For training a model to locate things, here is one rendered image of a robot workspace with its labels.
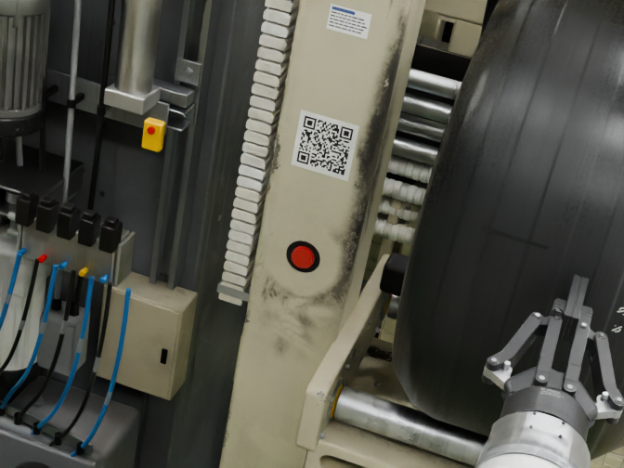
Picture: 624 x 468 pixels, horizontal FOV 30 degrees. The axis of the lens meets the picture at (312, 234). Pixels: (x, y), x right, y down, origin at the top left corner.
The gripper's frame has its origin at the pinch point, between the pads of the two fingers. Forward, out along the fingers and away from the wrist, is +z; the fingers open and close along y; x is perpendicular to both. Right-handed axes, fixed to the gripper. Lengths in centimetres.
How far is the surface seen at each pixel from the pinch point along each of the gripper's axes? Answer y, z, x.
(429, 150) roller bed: 25, 62, 25
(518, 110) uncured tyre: 10.9, 13.5, -12.2
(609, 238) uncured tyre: -1.6, 6.9, -4.5
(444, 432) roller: 9.3, 12.8, 34.1
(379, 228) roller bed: 30, 59, 40
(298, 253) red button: 33.6, 21.2, 20.3
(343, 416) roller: 22.2, 11.7, 36.0
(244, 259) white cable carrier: 41, 22, 25
